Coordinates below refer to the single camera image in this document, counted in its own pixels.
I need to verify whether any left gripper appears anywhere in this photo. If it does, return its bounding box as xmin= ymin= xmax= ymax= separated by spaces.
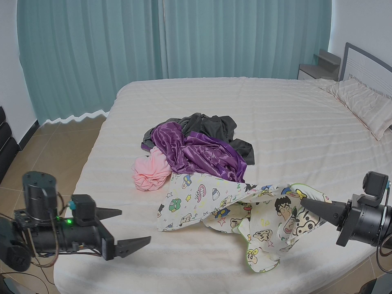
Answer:
xmin=58 ymin=206 xmax=151 ymax=261

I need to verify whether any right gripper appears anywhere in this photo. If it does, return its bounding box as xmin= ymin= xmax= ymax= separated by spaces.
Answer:
xmin=301 ymin=197 xmax=385 ymax=247

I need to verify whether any white printed pyjama top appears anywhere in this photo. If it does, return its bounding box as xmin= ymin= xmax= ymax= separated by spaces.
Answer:
xmin=157 ymin=172 xmax=334 ymax=273

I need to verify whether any bed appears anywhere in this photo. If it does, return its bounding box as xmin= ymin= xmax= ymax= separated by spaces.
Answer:
xmin=53 ymin=42 xmax=392 ymax=294

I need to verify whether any pink garment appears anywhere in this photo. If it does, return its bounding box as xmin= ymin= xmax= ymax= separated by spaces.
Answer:
xmin=132 ymin=146 xmax=173 ymax=192

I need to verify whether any cream striped pillow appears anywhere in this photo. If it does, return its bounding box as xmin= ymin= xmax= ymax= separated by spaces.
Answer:
xmin=318 ymin=74 xmax=392 ymax=141

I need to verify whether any purple garment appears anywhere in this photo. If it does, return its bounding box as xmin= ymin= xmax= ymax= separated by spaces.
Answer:
xmin=151 ymin=124 xmax=247 ymax=183

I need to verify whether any black chest of drawers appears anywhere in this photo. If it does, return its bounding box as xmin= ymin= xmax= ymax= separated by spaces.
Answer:
xmin=0 ymin=105 xmax=21 ymax=185

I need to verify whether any grey bedside table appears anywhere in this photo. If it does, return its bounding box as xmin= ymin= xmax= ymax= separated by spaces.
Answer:
xmin=298 ymin=48 xmax=341 ymax=81

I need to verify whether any dark grey garment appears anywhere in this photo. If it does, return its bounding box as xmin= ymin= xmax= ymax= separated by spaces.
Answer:
xmin=141 ymin=113 xmax=255 ymax=166

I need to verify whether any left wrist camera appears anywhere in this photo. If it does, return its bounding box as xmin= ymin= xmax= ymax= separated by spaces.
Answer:
xmin=70 ymin=194 xmax=98 ymax=226

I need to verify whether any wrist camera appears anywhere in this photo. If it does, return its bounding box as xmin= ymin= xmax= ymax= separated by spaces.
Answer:
xmin=351 ymin=171 xmax=392 ymax=208
xmin=70 ymin=194 xmax=98 ymax=226

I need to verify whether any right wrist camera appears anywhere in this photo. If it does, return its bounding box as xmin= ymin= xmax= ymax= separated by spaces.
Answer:
xmin=351 ymin=171 xmax=392 ymax=208

